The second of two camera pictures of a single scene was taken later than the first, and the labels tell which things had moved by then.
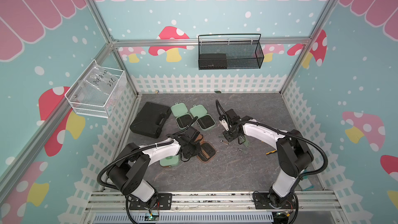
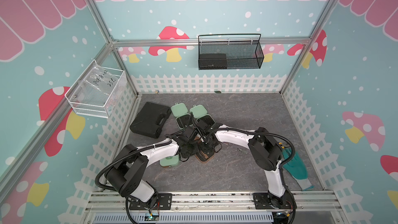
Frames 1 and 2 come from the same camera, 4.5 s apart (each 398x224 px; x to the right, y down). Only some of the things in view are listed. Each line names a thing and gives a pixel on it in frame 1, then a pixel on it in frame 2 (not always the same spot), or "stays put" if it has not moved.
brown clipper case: (208, 150) stays put
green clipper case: (172, 161) stays put
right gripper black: (228, 139) to (200, 146)
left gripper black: (198, 150) stays put
